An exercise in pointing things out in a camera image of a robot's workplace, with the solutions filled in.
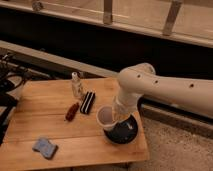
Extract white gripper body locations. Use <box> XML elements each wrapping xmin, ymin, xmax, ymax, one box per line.
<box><xmin>113</xmin><ymin>91</ymin><xmax>140</xmax><ymax>122</ymax></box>

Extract white ceramic cup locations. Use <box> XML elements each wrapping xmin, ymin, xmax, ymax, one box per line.
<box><xmin>96</xmin><ymin>106</ymin><xmax>116</xmax><ymax>131</ymax></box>

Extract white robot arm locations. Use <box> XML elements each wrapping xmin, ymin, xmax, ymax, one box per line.
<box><xmin>113</xmin><ymin>63</ymin><xmax>213</xmax><ymax>120</ymax></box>

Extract black white striped block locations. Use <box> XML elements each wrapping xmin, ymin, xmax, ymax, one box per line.
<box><xmin>80</xmin><ymin>92</ymin><xmax>95</xmax><ymax>114</ymax></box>

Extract small red brown object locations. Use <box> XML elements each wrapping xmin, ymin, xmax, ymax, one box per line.
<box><xmin>65</xmin><ymin>103</ymin><xmax>79</xmax><ymax>121</ymax></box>

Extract small clear bottle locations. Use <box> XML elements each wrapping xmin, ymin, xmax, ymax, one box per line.
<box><xmin>72</xmin><ymin>72</ymin><xmax>84</xmax><ymax>100</ymax></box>

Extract blue sponge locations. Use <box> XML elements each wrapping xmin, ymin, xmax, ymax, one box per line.
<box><xmin>32</xmin><ymin>137</ymin><xmax>58</xmax><ymax>160</ymax></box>

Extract metal rail bracket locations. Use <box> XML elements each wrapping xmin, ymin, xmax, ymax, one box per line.
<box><xmin>103</xmin><ymin>0</ymin><xmax>113</xmax><ymax>25</ymax></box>
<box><xmin>162</xmin><ymin>0</ymin><xmax>183</xmax><ymax>36</ymax></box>
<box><xmin>31</xmin><ymin>0</ymin><xmax>43</xmax><ymax>11</ymax></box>

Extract black cables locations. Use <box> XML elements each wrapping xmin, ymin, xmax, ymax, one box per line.
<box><xmin>0</xmin><ymin>53</ymin><xmax>29</xmax><ymax>144</ymax></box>

